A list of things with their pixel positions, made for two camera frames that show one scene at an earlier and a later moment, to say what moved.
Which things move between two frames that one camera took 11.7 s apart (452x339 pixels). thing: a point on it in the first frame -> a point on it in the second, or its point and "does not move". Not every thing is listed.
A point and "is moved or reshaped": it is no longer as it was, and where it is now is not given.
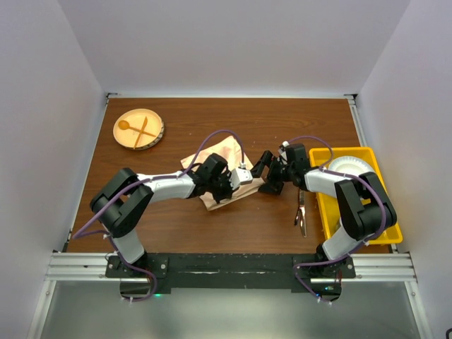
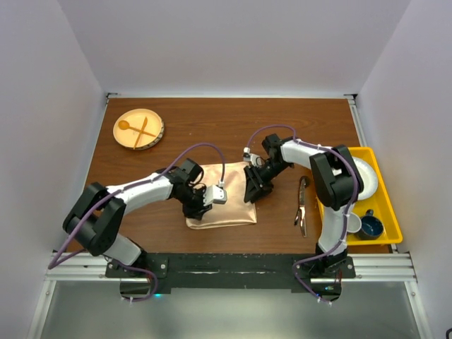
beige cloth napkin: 239,171 is moved or reshaped
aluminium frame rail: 92,267 does not move
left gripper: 227,193 -> 199,210
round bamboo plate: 138,129 does not move
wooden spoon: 124,124 does not move
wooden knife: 138,137 does not move
